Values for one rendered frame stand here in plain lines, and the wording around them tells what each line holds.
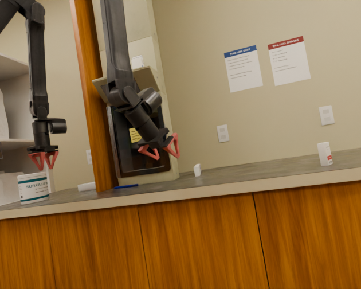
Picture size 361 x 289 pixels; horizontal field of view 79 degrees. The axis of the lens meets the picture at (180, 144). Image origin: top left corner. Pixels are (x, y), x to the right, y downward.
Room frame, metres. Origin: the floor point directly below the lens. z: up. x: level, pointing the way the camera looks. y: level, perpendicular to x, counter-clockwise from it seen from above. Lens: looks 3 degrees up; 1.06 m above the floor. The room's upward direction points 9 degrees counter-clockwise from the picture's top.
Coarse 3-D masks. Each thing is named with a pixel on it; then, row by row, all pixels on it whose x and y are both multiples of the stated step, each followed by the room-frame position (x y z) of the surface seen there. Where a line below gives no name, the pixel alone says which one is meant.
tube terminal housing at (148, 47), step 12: (132, 48) 1.17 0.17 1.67; (144, 48) 1.15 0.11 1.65; (156, 48) 1.19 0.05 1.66; (144, 60) 1.15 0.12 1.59; (156, 60) 1.15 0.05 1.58; (168, 108) 1.24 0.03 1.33; (168, 120) 1.20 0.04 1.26; (168, 132) 1.17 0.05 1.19; (120, 180) 1.21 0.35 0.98; (132, 180) 1.19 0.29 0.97; (144, 180) 1.18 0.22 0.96; (156, 180) 1.16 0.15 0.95; (168, 180) 1.14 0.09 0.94
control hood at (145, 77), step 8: (136, 72) 1.05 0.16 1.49; (144, 72) 1.05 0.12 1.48; (152, 72) 1.06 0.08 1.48; (96, 80) 1.10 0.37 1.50; (104, 80) 1.09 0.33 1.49; (136, 80) 1.08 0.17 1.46; (144, 80) 1.08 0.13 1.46; (152, 80) 1.08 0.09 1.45; (96, 88) 1.13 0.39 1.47; (144, 88) 1.11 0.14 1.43; (104, 96) 1.16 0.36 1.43
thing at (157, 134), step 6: (150, 120) 0.66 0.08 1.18; (144, 126) 0.65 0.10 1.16; (150, 126) 0.66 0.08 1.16; (138, 132) 0.67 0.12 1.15; (144, 132) 0.66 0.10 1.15; (150, 132) 0.66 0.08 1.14; (156, 132) 0.68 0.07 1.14; (162, 132) 0.67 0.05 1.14; (144, 138) 0.67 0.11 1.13; (150, 138) 0.67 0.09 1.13; (156, 138) 0.66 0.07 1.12; (138, 144) 0.71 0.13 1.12; (144, 144) 0.70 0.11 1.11
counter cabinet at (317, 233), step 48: (288, 192) 0.76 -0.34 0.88; (336, 192) 0.73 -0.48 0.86; (0, 240) 1.07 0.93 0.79; (48, 240) 1.01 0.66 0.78; (96, 240) 0.95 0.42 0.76; (144, 240) 0.89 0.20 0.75; (192, 240) 0.85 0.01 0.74; (240, 240) 0.81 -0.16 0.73; (288, 240) 0.77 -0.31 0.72; (336, 240) 0.73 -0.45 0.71; (0, 288) 1.08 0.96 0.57; (48, 288) 1.01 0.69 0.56; (96, 288) 0.95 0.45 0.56; (144, 288) 0.90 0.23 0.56; (192, 288) 0.86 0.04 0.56; (240, 288) 0.81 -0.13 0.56; (288, 288) 0.77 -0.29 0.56; (336, 288) 0.74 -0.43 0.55
